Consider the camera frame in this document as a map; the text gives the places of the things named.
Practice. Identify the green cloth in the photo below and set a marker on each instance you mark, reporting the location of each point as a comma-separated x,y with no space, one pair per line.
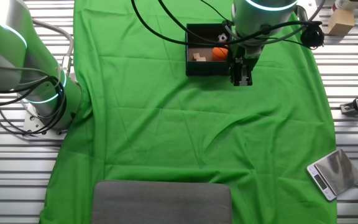
166,124

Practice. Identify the small wooden block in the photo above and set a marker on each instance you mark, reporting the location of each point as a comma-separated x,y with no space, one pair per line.
196,56

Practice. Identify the silver digital scale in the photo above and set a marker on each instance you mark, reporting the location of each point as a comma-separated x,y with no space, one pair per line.
337,171

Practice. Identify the dark green gift box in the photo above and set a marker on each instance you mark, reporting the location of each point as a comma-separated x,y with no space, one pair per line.
207,70

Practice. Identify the grey fabric cushion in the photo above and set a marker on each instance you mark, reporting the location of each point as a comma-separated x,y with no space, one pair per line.
160,205

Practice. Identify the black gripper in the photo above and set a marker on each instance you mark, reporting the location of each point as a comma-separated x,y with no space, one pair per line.
236,60

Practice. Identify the orange toy basketball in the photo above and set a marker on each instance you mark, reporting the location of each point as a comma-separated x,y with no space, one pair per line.
219,54

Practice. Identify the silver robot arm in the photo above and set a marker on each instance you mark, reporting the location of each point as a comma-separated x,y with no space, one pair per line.
5,37

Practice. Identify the small toy soccer ball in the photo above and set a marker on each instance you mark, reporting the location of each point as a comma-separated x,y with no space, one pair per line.
222,38

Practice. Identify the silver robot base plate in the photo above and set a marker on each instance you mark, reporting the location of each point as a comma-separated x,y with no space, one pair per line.
31,123

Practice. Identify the white red container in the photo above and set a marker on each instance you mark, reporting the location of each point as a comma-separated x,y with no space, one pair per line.
346,3

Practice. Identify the large wooden block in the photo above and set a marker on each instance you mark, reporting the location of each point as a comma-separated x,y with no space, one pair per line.
340,23

